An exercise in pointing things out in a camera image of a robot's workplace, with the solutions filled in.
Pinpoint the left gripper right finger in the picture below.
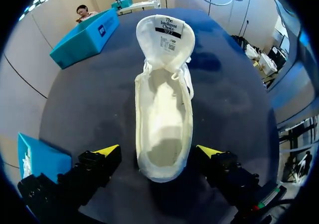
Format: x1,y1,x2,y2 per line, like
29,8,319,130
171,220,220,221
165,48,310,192
196,144,262,210

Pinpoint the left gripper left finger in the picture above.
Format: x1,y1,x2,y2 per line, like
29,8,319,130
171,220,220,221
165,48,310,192
17,144,123,223

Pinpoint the white shoe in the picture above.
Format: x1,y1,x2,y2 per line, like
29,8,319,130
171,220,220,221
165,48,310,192
134,14,196,184

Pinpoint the teal box with white paper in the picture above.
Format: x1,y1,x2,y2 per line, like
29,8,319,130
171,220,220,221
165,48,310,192
17,132,73,185

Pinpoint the person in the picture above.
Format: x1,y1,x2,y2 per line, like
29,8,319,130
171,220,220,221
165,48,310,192
75,4,99,24

